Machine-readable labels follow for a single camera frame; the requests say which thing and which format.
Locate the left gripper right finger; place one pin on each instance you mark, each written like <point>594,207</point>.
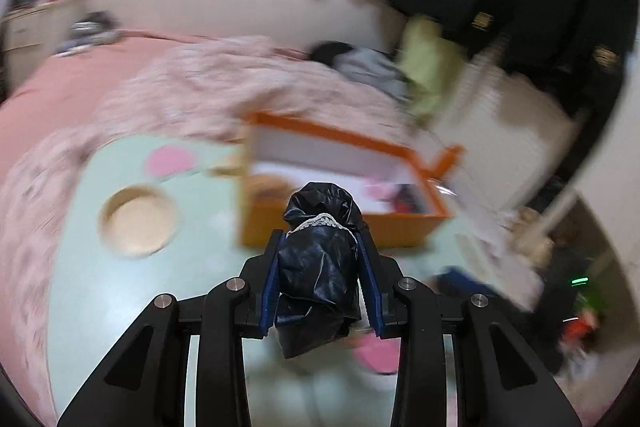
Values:
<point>378,276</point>

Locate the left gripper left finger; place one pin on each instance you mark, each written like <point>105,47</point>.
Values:
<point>261,275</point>

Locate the pink heart-shaped object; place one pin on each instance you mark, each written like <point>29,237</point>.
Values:
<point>382,190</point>

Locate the orange cardboard box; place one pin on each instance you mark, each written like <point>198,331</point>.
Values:
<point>281,154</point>

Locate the grey clothing pile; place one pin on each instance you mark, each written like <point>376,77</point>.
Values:
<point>374,69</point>

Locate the yellow-green pillow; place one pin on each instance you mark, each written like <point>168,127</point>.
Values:
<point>430,64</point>

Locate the black clothing on bed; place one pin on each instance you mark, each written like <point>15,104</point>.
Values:
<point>326,52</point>

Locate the pink floral duvet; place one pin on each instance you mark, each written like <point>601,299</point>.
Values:
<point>73,105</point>

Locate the folded clothes on bed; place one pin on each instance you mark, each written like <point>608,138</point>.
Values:
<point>95,29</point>

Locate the black hanging jacket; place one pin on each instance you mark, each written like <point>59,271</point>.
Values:
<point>574,50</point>

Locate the white drawer cabinet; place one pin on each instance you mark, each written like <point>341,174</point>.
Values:
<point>31,37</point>

